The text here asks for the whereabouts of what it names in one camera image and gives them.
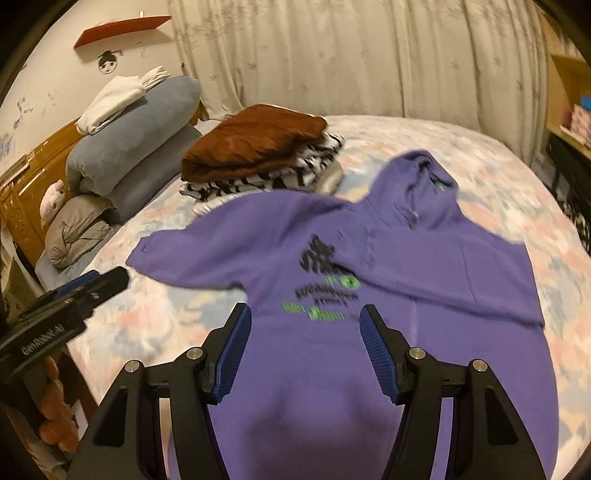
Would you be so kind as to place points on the blue-grey pillow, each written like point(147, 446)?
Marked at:
point(152, 170)
point(138, 120)

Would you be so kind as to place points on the black bag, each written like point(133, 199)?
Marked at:
point(572, 184)

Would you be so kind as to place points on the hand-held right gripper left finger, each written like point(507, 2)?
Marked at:
point(234, 355)

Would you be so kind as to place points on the pink plush toy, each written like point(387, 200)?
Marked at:
point(51, 203)

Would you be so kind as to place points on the red wall shelf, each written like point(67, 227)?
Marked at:
point(120, 28)

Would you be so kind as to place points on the blue toy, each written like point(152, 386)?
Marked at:
point(586, 101)

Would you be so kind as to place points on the wooden headboard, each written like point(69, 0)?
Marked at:
point(41, 157)

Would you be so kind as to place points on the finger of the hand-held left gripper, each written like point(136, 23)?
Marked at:
point(76, 284)
point(108, 282)

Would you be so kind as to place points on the white folded cloth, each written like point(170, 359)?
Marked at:
point(115, 97)

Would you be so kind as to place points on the grey folded quilt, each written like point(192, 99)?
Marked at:
point(78, 230)

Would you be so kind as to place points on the beige patterned curtain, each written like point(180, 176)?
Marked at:
point(346, 55)

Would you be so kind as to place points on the orange plush toy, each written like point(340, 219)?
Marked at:
point(57, 415)

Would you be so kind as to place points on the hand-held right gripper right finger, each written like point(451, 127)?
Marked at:
point(376, 357)

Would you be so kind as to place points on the zebra striped folded cloth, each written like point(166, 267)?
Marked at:
point(304, 168)

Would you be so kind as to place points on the bed with floral sheet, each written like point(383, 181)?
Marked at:
point(480, 152)

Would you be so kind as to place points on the pink storage boxes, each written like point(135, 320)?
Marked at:
point(581, 120)

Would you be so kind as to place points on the light wooden bookshelf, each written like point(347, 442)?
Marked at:
point(565, 87)

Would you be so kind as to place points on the black face wall sticker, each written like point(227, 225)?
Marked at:
point(110, 62)

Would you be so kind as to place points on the purple hoodie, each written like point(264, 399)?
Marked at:
point(258, 230)

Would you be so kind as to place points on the brown folded cloth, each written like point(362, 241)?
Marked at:
point(249, 138)

